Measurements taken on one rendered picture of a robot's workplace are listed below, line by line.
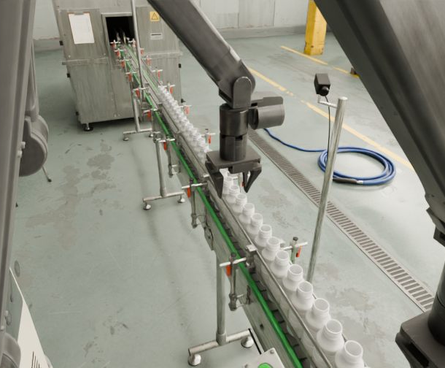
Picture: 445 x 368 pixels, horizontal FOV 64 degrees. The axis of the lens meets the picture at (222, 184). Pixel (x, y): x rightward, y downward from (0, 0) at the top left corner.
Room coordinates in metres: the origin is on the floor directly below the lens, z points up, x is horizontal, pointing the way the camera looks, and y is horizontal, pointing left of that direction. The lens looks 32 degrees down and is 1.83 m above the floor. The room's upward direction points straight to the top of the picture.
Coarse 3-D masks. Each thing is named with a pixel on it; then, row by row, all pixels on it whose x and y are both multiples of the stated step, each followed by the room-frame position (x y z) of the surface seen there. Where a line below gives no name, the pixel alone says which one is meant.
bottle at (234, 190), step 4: (232, 188) 1.06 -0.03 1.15; (236, 188) 1.06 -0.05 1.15; (228, 192) 1.04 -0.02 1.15; (232, 192) 1.03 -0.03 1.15; (236, 192) 1.03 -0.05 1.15; (228, 196) 1.04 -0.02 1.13; (232, 196) 1.03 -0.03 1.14; (228, 200) 1.03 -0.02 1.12; (232, 200) 1.02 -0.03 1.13; (228, 204) 1.02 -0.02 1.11; (232, 204) 1.02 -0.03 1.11; (228, 212) 1.02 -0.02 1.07; (228, 216) 1.02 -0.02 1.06; (228, 220) 1.02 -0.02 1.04
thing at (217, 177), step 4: (208, 164) 0.66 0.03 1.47; (208, 168) 0.65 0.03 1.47; (212, 168) 0.64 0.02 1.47; (212, 172) 0.63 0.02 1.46; (216, 172) 0.63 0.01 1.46; (220, 172) 0.63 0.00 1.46; (212, 176) 0.62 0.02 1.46; (216, 176) 0.62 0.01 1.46; (220, 176) 0.62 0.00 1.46; (216, 180) 0.61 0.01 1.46; (220, 180) 0.62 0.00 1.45; (216, 184) 0.62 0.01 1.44; (220, 184) 0.62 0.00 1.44; (216, 188) 0.65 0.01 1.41; (220, 188) 0.63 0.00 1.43; (220, 192) 0.63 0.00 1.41; (220, 196) 0.64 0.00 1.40
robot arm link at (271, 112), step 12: (240, 84) 0.62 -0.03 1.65; (228, 96) 0.66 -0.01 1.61; (240, 96) 0.62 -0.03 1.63; (252, 96) 0.66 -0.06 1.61; (264, 96) 0.66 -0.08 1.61; (276, 96) 0.67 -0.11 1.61; (264, 108) 0.66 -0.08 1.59; (276, 108) 0.67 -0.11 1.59; (264, 120) 0.65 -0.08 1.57; (276, 120) 0.66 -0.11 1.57
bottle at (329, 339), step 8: (328, 320) 0.50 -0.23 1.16; (328, 328) 0.50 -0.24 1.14; (336, 328) 0.50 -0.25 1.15; (320, 336) 0.49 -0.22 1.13; (328, 336) 0.48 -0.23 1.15; (336, 336) 0.47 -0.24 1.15; (320, 344) 0.48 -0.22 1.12; (328, 344) 0.47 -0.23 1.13; (336, 344) 0.47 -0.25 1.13; (328, 352) 0.46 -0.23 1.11; (320, 360) 0.47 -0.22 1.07; (328, 360) 0.46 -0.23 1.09
